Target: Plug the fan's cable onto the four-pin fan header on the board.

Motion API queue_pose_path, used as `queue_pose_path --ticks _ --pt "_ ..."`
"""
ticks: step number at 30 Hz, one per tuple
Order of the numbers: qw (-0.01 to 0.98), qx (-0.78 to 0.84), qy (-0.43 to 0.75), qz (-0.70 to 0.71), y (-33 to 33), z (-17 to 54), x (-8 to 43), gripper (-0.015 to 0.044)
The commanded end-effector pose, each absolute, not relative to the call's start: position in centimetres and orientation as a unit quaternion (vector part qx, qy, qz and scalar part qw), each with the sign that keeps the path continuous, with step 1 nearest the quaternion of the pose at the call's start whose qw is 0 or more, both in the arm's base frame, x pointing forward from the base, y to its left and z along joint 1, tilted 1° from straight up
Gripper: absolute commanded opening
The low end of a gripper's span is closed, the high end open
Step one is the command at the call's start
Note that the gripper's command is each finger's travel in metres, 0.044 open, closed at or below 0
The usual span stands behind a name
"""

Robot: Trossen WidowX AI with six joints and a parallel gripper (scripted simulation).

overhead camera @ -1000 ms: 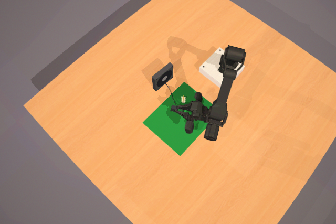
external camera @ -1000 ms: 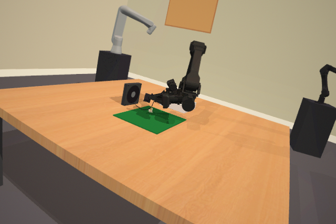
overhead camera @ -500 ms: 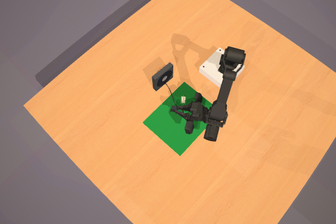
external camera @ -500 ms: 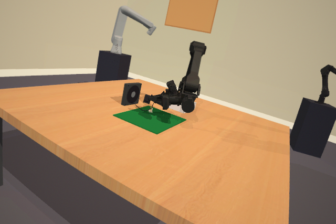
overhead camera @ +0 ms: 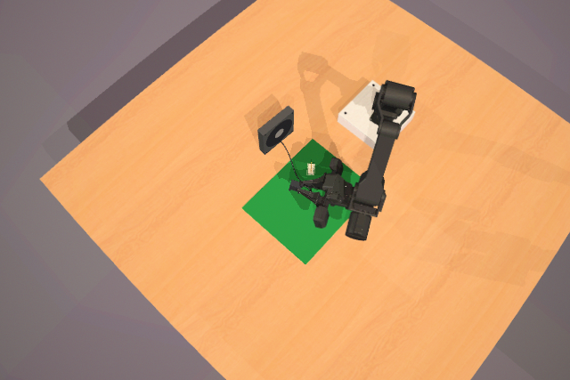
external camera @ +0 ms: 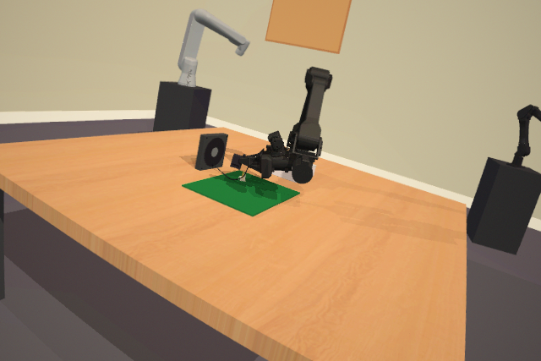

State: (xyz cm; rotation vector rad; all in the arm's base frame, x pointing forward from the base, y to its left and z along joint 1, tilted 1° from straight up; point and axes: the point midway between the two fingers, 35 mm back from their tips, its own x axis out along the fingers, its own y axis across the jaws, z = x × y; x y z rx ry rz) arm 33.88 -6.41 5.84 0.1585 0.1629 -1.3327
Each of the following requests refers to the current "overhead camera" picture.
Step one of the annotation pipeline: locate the green circuit board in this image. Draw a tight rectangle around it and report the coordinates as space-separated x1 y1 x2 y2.
242 139 353 265

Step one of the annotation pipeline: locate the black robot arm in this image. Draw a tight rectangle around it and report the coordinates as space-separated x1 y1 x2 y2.
322 80 417 241

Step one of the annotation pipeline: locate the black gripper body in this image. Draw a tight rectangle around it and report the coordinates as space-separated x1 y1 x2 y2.
313 158 354 229

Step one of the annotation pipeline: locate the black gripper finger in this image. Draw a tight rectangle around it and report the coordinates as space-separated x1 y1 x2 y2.
297 189 321 207
302 173 326 190

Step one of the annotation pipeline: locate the black cable with plug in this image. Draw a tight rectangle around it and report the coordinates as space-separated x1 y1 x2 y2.
281 142 312 191

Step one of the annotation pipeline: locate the black cooling fan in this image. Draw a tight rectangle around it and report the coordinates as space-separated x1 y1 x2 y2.
257 105 294 155

